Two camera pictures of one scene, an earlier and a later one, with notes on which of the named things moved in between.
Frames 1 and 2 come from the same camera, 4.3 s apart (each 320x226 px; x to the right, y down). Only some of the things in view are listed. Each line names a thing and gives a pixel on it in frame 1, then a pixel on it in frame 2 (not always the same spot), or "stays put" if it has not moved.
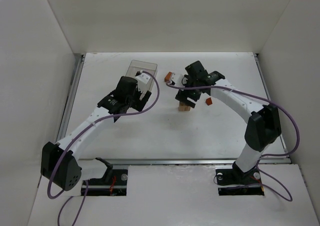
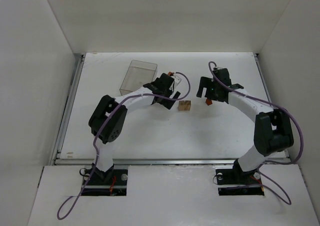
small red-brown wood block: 208,101 stays put
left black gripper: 139,100 → 164,95
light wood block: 181,106 stays put
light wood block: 187,108 stays put
